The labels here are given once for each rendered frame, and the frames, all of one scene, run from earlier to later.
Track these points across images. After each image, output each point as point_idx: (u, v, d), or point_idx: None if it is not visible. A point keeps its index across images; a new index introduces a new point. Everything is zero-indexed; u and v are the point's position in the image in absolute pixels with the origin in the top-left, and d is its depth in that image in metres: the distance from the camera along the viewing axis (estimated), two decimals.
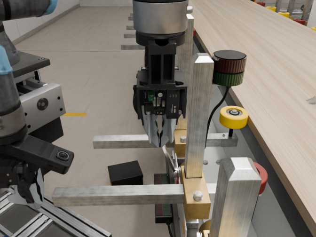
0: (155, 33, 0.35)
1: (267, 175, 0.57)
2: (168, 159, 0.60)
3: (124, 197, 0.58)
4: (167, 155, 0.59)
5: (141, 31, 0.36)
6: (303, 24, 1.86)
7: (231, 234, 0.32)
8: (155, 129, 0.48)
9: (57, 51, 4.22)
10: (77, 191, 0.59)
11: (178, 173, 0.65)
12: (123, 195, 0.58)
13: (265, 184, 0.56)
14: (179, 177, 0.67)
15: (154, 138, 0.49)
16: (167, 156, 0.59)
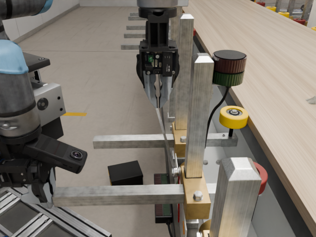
0: (153, 7, 0.47)
1: (267, 175, 0.57)
2: (166, 144, 0.64)
3: (124, 197, 0.58)
4: (165, 137, 0.64)
5: (143, 6, 0.48)
6: (303, 24, 1.86)
7: (231, 234, 0.32)
8: (154, 91, 0.60)
9: (57, 51, 4.22)
10: (77, 191, 0.59)
11: (178, 170, 0.66)
12: (123, 195, 0.58)
13: (265, 184, 0.56)
14: (179, 176, 0.66)
15: (153, 99, 0.61)
16: (166, 139, 0.64)
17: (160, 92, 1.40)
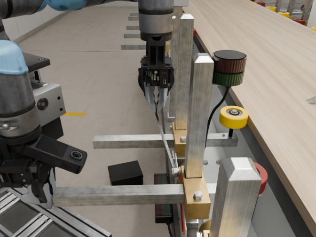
0: (152, 33, 0.58)
1: (267, 175, 0.57)
2: (165, 143, 0.69)
3: (124, 197, 0.58)
4: (164, 137, 0.70)
5: (144, 31, 0.58)
6: (303, 24, 1.86)
7: (231, 234, 0.32)
8: (153, 98, 0.71)
9: (57, 51, 4.22)
10: (77, 191, 0.59)
11: (178, 168, 0.66)
12: (123, 195, 0.58)
13: (265, 184, 0.56)
14: (179, 174, 0.65)
15: (152, 105, 0.72)
16: (164, 139, 0.70)
17: None
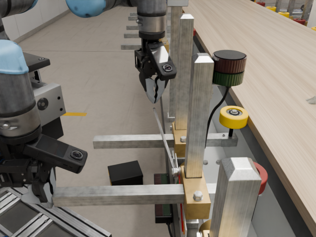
0: None
1: (267, 175, 0.57)
2: (165, 143, 0.69)
3: (124, 197, 0.58)
4: (164, 137, 0.70)
5: None
6: (303, 24, 1.86)
7: (231, 234, 0.32)
8: (155, 90, 0.82)
9: (57, 51, 4.22)
10: (77, 191, 0.59)
11: (178, 168, 0.66)
12: (123, 195, 0.58)
13: (265, 184, 0.56)
14: (179, 174, 0.65)
15: (156, 95, 0.83)
16: (164, 139, 0.70)
17: None
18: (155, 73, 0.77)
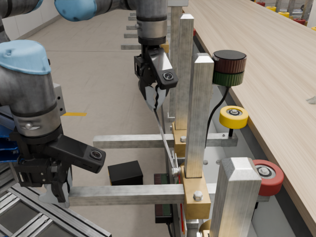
0: None
1: (283, 174, 0.57)
2: (165, 143, 0.69)
3: (140, 196, 0.58)
4: (164, 137, 0.70)
5: None
6: (303, 24, 1.86)
7: (231, 234, 0.32)
8: (156, 98, 0.77)
9: (57, 51, 4.22)
10: (93, 190, 0.59)
11: (178, 168, 0.66)
12: (139, 194, 0.58)
13: (281, 183, 0.56)
14: (179, 174, 0.65)
15: (157, 104, 0.79)
16: (164, 139, 0.70)
17: None
18: (155, 81, 0.72)
